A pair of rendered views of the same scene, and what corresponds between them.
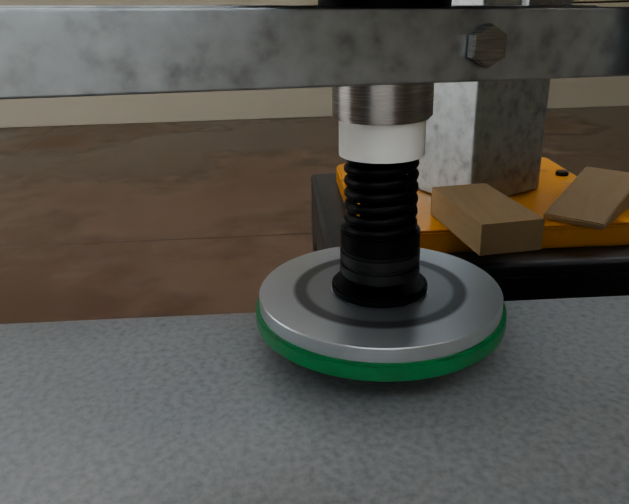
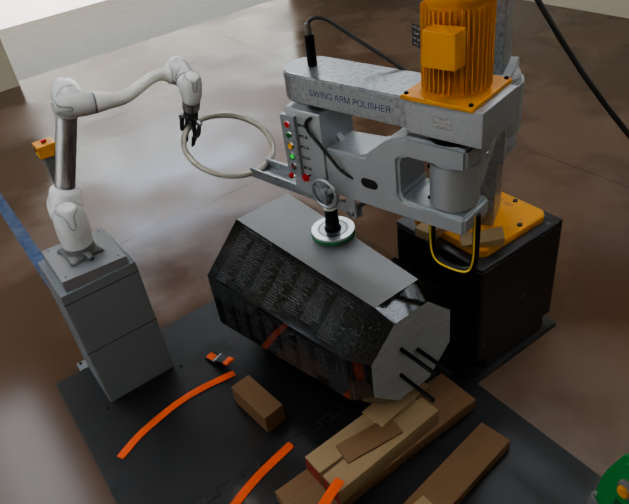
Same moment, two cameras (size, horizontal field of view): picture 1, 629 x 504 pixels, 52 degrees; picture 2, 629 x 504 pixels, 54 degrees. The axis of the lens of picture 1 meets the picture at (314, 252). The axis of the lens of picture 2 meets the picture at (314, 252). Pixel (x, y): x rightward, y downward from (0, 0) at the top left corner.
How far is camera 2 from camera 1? 2.75 m
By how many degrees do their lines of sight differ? 55
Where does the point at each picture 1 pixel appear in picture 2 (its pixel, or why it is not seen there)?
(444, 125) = not seen: hidden behind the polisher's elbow
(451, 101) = not seen: hidden behind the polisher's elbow
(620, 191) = (486, 239)
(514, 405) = (328, 254)
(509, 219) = (423, 229)
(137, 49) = (290, 186)
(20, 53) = (280, 182)
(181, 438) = (295, 234)
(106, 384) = (299, 222)
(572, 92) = not seen: outside the picture
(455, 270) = (347, 231)
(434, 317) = (327, 236)
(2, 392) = (289, 216)
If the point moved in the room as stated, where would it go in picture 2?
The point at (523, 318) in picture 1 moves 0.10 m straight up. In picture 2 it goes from (358, 247) to (356, 230)
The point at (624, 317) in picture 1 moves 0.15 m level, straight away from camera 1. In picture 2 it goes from (370, 256) to (402, 252)
